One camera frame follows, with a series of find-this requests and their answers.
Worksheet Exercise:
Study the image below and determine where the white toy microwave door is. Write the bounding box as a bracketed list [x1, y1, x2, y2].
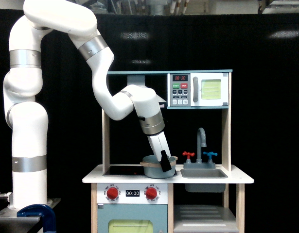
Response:
[191, 72, 229, 107]

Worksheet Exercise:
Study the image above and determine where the grey-blue toy pot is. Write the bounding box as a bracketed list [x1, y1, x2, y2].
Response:
[140, 155, 177, 179]

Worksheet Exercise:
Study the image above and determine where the blue oven door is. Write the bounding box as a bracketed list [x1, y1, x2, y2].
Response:
[97, 204, 168, 233]

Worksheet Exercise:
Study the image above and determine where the grey toy faucet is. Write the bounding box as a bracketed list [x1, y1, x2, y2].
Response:
[183, 128, 215, 169]

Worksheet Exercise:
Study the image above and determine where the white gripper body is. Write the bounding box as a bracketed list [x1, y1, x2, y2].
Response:
[147, 131, 171, 162]

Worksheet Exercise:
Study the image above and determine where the left red knob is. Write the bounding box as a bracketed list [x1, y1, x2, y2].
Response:
[106, 187, 119, 200]

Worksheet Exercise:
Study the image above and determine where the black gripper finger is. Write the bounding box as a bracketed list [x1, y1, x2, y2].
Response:
[160, 150, 172, 172]

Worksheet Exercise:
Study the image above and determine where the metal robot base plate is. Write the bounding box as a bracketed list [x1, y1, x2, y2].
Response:
[0, 198, 61, 222]

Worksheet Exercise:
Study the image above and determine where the red tap handle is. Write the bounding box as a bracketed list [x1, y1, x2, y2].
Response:
[182, 151, 195, 164]

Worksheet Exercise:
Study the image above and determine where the blue tap handle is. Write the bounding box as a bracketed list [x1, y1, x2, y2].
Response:
[203, 151, 218, 164]

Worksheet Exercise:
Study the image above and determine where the grey toy sink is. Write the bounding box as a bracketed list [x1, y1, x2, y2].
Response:
[181, 168, 228, 193]

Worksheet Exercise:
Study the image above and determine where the right red knob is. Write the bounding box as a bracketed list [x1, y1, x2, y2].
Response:
[145, 187, 158, 200]

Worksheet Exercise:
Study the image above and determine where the red knob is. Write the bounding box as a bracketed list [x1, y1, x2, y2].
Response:
[106, 187, 119, 200]
[145, 187, 158, 200]

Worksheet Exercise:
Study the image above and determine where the black backdrop curtain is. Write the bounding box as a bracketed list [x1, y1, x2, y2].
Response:
[0, 8, 299, 233]

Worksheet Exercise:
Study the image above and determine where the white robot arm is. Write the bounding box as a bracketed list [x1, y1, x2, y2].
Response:
[2, 0, 171, 210]

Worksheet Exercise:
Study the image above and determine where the wooden toy kitchen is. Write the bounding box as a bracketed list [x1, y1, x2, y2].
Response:
[83, 69, 254, 233]

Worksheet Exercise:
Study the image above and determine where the black toy stovetop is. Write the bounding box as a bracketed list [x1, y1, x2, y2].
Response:
[103, 165, 145, 176]

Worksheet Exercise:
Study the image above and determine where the blue c-clamp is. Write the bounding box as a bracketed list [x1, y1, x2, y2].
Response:
[17, 204, 57, 233]

